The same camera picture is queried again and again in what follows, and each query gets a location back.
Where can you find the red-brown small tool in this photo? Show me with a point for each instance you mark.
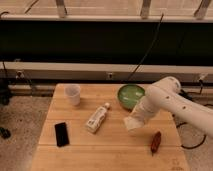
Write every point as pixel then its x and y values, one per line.
pixel 155 142

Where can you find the black object on floor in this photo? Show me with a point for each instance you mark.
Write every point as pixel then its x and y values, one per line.
pixel 4 133

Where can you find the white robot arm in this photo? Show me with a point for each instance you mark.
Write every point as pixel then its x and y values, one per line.
pixel 164 94

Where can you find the white plastic bottle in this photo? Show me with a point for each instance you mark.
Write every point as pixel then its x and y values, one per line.
pixel 96 119

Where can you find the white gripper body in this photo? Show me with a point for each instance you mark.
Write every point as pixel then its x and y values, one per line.
pixel 143 111

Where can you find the metal wall rail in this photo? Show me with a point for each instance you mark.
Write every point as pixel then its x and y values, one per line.
pixel 105 72

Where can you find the green ceramic bowl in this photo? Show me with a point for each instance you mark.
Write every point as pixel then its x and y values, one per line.
pixel 128 95

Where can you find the black phone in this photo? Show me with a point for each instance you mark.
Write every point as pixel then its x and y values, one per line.
pixel 62 138

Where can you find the translucent plastic cup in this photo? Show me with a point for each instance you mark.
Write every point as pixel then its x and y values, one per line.
pixel 72 92

